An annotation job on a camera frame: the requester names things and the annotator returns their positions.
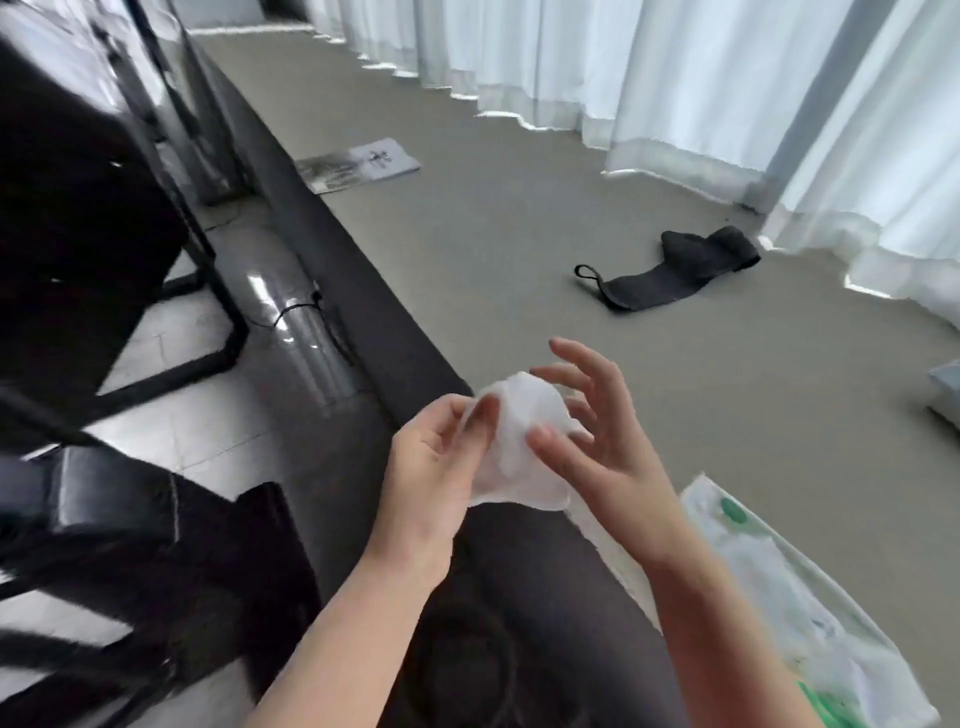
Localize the person's right hand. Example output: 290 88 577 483
525 337 708 573

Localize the person's left hand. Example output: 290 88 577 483
364 393 503 581

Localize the white wet wipe sheet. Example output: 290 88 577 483
457 370 596 513

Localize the white green wet wipes pack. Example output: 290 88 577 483
567 472 944 728

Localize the black elliptical machine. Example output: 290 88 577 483
0 382 326 728

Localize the person's left forearm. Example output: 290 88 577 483
247 547 455 728

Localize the white flat paper sheet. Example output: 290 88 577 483
295 138 425 198

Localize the grey power box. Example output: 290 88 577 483
925 360 960 432

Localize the white curtain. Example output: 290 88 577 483
300 0 960 327

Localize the glossy black treadmill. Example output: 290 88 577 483
0 0 257 452

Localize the black fabric strap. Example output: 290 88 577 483
573 225 764 315

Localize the black socket cable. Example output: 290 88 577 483
267 282 359 366

